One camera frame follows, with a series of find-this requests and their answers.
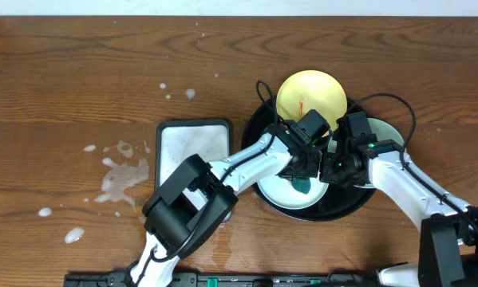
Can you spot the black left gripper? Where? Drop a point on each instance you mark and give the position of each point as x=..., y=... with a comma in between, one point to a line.
x=302, y=171

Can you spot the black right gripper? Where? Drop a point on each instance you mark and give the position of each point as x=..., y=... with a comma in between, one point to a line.
x=360, y=180

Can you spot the green yellow sponge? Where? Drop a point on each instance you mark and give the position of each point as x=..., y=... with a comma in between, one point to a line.
x=301, y=185

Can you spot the light blue plate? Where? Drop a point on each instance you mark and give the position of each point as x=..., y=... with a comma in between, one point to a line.
x=280, y=192

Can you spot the pale green plate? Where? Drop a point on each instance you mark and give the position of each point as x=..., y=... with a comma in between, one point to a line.
x=382, y=129

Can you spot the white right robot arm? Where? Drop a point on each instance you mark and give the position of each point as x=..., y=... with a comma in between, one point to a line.
x=448, y=226

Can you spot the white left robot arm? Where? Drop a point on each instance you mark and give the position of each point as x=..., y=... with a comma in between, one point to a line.
x=186, y=209

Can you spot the black round tray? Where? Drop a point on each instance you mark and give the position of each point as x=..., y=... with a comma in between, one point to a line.
x=336, y=203

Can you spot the yellow plate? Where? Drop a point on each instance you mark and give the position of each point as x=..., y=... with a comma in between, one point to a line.
x=311, y=89

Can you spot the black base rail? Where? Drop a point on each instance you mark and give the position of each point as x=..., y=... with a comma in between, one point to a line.
x=119, y=279

